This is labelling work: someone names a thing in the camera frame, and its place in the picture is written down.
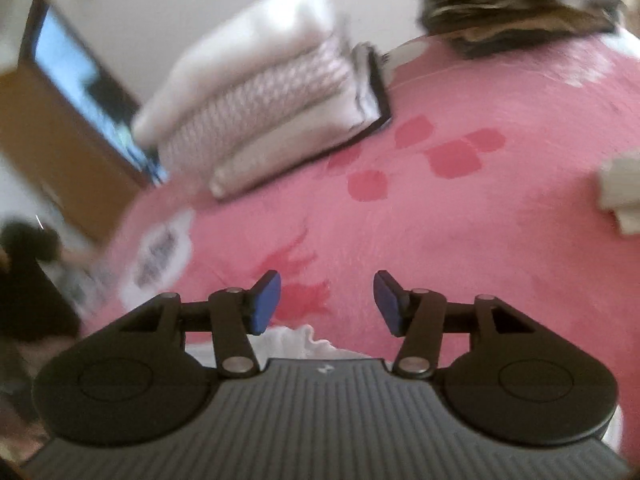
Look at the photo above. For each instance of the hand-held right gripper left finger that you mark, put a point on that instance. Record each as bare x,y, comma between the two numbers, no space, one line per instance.
265,300

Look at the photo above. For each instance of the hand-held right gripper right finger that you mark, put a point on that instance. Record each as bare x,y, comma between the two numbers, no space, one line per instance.
387,300

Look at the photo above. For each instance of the white sweatshirt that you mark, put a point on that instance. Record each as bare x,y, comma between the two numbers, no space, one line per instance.
310,342

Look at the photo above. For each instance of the stack of dark folded clothes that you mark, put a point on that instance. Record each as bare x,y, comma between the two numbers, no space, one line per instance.
515,5

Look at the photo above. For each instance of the pink floral blanket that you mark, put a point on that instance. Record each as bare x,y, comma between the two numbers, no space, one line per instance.
450,220

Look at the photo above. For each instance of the beige folded garment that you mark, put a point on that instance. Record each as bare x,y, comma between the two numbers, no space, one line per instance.
290,150

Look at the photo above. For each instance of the white folded garment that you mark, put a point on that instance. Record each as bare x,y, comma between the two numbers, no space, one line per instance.
250,45

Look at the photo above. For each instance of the dark framed doorway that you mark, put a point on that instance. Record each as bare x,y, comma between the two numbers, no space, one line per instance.
85,85

